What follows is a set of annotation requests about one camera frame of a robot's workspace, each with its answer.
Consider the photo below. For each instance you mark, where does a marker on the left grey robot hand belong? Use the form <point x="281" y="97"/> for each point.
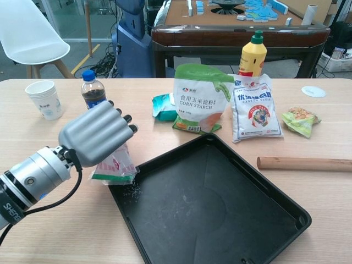
<point x="96" y="132"/>

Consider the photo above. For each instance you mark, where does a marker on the small white pink packet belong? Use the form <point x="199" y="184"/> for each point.
<point x="121" y="167"/>

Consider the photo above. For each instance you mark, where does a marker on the black square baking tray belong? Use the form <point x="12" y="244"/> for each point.
<point x="206" y="206"/>

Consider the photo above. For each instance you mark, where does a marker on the green snack packet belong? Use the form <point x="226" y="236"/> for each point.
<point x="301" y="121"/>

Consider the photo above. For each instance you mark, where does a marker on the cola bottle blue cap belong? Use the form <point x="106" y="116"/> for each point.
<point x="92" y="90"/>

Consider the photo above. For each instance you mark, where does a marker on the white paper cup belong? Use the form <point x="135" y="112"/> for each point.
<point x="46" y="101"/>

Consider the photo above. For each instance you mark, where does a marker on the teal wet wipes pack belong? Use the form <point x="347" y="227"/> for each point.
<point x="165" y="110"/>

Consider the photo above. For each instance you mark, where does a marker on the wooden pole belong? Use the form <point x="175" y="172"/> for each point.
<point x="88" y="27"/>

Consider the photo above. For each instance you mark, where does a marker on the green white corn starch bag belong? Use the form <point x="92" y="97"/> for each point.
<point x="198" y="101"/>

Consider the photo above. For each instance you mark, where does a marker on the white chair wooden legs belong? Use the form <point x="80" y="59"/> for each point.
<point x="30" y="35"/>

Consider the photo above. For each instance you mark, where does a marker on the brown mahjong table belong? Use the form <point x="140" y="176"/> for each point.
<point x="220" y="35"/>

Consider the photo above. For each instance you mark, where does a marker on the white sugar bag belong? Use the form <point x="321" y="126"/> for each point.
<point x="255" y="115"/>

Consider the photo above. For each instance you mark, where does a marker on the yellow bottle green cap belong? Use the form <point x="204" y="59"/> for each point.
<point x="253" y="57"/>

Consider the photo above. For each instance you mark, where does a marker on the black mahjong table dome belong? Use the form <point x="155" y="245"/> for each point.
<point x="226" y="6"/>

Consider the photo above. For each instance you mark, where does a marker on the wooden rolling pin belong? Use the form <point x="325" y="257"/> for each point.
<point x="302" y="164"/>

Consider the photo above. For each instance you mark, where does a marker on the white round table disc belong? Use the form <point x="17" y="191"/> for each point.
<point x="313" y="91"/>

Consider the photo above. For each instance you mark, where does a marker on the blue white mahjong tile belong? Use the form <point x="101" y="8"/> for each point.
<point x="289" y="21"/>

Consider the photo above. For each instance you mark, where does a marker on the white paper roll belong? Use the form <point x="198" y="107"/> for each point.
<point x="310" y="15"/>

